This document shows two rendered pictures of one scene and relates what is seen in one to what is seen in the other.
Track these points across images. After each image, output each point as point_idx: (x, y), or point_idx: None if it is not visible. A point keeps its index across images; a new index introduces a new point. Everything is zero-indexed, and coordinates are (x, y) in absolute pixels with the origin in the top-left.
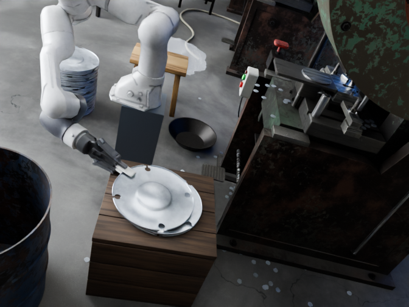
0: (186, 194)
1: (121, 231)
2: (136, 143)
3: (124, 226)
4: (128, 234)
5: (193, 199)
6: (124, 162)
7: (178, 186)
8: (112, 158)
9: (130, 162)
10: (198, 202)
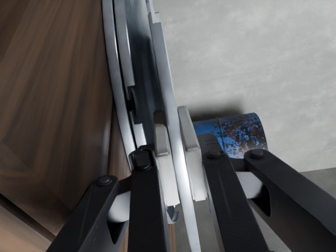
0: (141, 6)
1: (171, 240)
2: None
3: (169, 229)
4: (172, 226)
5: (160, 19)
6: (40, 60)
7: (152, 4)
8: (262, 215)
9: (44, 11)
10: (147, 11)
